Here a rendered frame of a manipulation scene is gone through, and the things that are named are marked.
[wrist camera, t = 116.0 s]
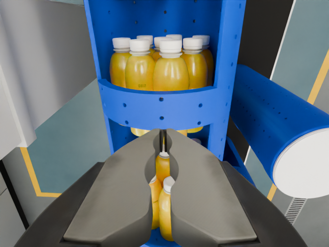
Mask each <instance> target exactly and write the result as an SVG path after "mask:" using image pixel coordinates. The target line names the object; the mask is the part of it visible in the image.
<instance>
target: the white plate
mask: <svg viewBox="0 0 329 247"><path fill-rule="evenodd" d="M273 180H274V182H275V184H276V186H277V187H278V188H279V190H281V191H282V192H283V193H285V194H286V195H289V196H291V197H295V198H317V197H322V196H325V195H328V194H329V128H323V129H319V130H316V131H313V132H310V133H308V134H305V135H303V136H301V137H300V138H298V139H296V140H295V141H293V142H292V143H291V144H289V145H288V146H287V147H286V148H285V149H284V150H283V151H282V152H281V154H280V155H279V156H278V158H277V159H276V162H275V164H274V167H273Z"/></svg>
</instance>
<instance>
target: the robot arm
mask: <svg viewBox="0 0 329 247"><path fill-rule="evenodd" d="M163 142H164V152H167V154H168V155H169V167H170V176H171V177H172V178H173V179H174V181H175V183H174V184H173V185H172V187H171V189H170V216H171V234H172V238H173V240H174V241H175V242H176V243H177V244H179V245H180V246H182V247H308V246H307V245H306V243H305V242H304V240H303V239H302V237H301V236H300V235H299V233H298V232H297V230H296V229H295V228H294V226H293V225H292V224H291V223H290V221H289V220H288V219H287V218H286V217H285V215H284V214H283V213H282V212H281V211H280V210H279V209H278V208H277V207H276V206H275V205H274V204H273V203H272V202H271V201H270V200H269V199H268V198H267V197H266V196H265V195H264V194H262V193H261V192H260V191H259V190H258V189H257V188H256V187H255V186H254V185H253V184H252V183H250V182H249V181H248V180H247V179H246V178H245V177H244V176H243V175H242V174H241V173H239V172H238V171H237V170H236V169H235V168H234V167H233V166H232V165H231V164H230V163H229V162H228V161H220V160H219V159H218V158H217V157H216V156H215V155H214V154H213V153H212V152H211V151H209V150H208V149H207V148H205V147H204V146H202V145H201V144H199V143H197V142H196V141H194V140H192V139H190V138H189V137H187V136H185V135H183V134H182V133H180V132H178V131H176V130H174V129H172V128H167V129H160V128H155V129H153V130H151V131H149V132H147V133H145V134H144V135H142V136H140V137H138V138H136V139H134V140H133V141H131V142H129V143H127V144H126V145H124V146H123V147H121V148H120V149H118V150H117V151H116V152H115V153H113V154H112V155H111V156H110V157H109V158H108V159H107V160H105V161H104V162H97V163H96V164H95V165H94V166H92V167H91V168H90V169H89V170H88V171H87V172H86V173H84V174H83V175H82V176H81V177H80V178H79V179H78V180H77V181H75V182H74V183H73V184H72V185H71V186H70V187H69V188H67V189H66V190H65V191H64V192H63V193H62V194H61V195H60V196H59V197H58V198H57V199H55V200H54V201H53V202H52V203H51V204H50V205H49V206H48V207H47V208H46V209H45V210H44V211H43V212H42V213H41V214H40V215H39V216H38V217H37V218H36V219H35V220H34V222H33V223H32V224H31V225H30V226H29V227H28V229H27V230H26V231H25V232H24V234H23V235H22V236H21V237H20V238H19V240H18V241H17V243H16V244H15V245H14V247H140V246H142V245H144V244H145V243H146V242H147V241H148V240H149V239H150V236H151V229H152V220H153V208H152V194H151V187H150V186H149V183H150V181H151V180H152V179H153V178H154V177H155V175H156V157H157V156H158V155H159V154H160V152H163Z"/></svg>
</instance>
